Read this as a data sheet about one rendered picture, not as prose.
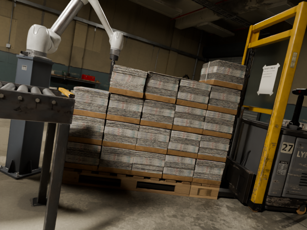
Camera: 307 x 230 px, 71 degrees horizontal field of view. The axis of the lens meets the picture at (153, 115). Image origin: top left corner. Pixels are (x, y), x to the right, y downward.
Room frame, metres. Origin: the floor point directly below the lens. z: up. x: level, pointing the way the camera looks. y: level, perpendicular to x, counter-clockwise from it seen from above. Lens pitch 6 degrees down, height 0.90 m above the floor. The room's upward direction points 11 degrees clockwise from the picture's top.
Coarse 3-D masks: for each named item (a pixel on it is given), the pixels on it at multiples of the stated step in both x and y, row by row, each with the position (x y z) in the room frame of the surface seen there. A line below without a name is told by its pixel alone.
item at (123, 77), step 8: (112, 72) 1.80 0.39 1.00; (120, 72) 1.80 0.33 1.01; (128, 72) 1.81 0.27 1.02; (136, 72) 1.82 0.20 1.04; (144, 72) 1.83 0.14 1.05; (112, 80) 1.80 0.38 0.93; (120, 80) 1.81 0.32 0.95; (128, 80) 1.82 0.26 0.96; (136, 80) 1.83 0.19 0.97; (144, 80) 1.84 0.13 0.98; (120, 88) 1.81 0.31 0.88; (128, 88) 1.82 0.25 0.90; (136, 88) 1.83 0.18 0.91
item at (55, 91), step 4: (4, 84) 1.28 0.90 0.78; (16, 84) 1.31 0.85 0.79; (20, 84) 1.32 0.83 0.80; (24, 84) 1.36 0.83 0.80; (16, 88) 1.31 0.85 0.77; (28, 88) 1.35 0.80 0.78; (40, 88) 1.38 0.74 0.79; (44, 88) 1.39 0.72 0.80; (48, 88) 1.44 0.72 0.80; (56, 92) 1.43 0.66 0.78; (60, 92) 1.44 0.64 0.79; (60, 96) 1.44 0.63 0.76
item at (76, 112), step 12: (120, 120) 1.83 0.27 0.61; (132, 120) 1.85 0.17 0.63; (144, 120) 1.87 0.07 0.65; (192, 132) 1.94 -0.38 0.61; (96, 144) 1.80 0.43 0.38; (108, 144) 1.82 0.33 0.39; (120, 144) 1.84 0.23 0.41; (192, 156) 1.95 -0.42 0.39; (84, 168) 1.79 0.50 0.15; (96, 168) 1.81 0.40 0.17; (108, 168) 1.83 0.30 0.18; (180, 180) 1.94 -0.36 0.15
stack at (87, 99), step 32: (96, 96) 1.79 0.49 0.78; (128, 96) 1.84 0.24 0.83; (96, 128) 1.80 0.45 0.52; (128, 128) 1.84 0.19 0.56; (160, 128) 1.90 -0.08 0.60; (96, 160) 1.81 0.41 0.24; (128, 160) 1.86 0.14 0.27; (160, 160) 1.90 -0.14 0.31; (192, 160) 1.96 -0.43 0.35; (160, 192) 1.91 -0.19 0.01
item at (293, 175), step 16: (256, 128) 2.31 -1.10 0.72; (240, 144) 2.52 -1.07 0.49; (256, 144) 2.25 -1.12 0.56; (288, 144) 1.94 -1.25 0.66; (304, 144) 1.97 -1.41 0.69; (240, 160) 2.45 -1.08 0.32; (256, 160) 2.19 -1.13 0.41; (288, 160) 1.95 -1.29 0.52; (304, 160) 1.98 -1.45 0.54; (272, 176) 1.94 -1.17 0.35; (288, 176) 1.97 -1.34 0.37; (304, 176) 2.00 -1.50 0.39; (272, 192) 1.94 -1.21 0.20; (288, 192) 1.96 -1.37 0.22; (304, 192) 2.00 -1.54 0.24; (272, 208) 1.95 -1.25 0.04; (288, 208) 1.98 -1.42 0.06; (304, 208) 2.02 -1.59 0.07
